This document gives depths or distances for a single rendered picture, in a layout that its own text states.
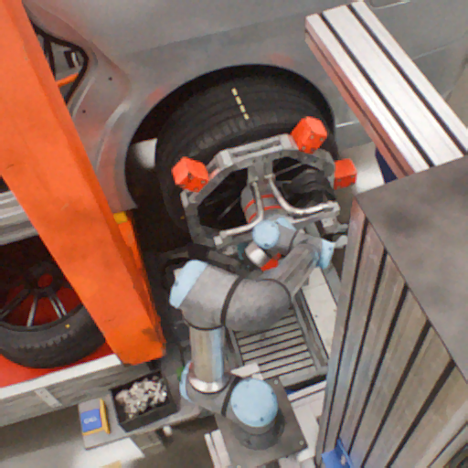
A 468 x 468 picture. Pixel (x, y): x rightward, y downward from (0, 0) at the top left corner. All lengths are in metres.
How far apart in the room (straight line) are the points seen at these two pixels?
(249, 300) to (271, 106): 0.89
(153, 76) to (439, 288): 1.39
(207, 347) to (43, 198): 0.52
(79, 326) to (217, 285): 1.20
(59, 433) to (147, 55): 1.71
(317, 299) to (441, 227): 2.15
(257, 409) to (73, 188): 0.73
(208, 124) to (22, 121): 0.88
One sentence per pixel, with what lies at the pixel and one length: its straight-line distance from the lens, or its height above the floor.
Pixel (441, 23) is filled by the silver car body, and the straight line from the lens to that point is 2.19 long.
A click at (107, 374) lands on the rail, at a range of 2.50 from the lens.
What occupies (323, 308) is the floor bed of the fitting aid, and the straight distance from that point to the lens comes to 2.79.
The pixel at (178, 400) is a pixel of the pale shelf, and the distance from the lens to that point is 2.27.
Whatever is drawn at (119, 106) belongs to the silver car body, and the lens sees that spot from 1.97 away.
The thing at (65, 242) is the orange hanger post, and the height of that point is 1.36.
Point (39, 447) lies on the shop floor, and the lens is 2.86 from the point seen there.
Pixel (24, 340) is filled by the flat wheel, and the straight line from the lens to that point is 2.47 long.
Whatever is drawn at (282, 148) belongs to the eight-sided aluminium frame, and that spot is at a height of 1.12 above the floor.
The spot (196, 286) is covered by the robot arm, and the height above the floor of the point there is 1.45.
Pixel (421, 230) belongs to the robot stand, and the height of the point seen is 2.03.
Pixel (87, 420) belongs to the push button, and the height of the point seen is 0.48.
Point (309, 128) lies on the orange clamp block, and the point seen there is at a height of 1.16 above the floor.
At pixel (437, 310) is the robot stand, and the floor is 2.03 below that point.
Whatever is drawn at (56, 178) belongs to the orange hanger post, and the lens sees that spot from 1.36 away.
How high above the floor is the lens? 2.58
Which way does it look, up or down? 56 degrees down
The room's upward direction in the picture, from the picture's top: 9 degrees counter-clockwise
